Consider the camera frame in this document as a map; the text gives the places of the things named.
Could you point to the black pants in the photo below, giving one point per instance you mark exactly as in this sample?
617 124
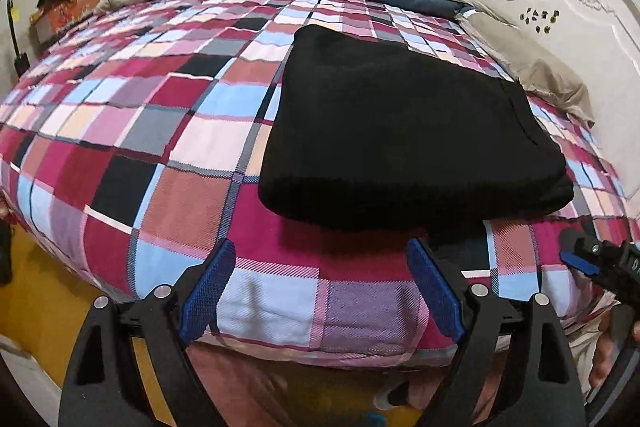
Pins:
370 135

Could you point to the white carved headboard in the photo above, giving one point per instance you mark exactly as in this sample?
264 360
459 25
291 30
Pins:
599 40

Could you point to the person right hand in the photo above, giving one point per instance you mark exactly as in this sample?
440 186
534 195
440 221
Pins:
602 361

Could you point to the orange box with black bag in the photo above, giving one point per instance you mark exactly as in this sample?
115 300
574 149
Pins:
54 17

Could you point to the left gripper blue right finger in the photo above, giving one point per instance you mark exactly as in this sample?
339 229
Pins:
442 287

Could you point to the plaid bed sheet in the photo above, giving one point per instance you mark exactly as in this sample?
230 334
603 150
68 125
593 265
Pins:
136 143

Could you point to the black walkie talkie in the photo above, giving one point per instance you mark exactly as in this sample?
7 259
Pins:
21 61

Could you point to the beige pillow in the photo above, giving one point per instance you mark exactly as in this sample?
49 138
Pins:
538 70

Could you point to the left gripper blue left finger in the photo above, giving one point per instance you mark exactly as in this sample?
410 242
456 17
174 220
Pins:
200 289

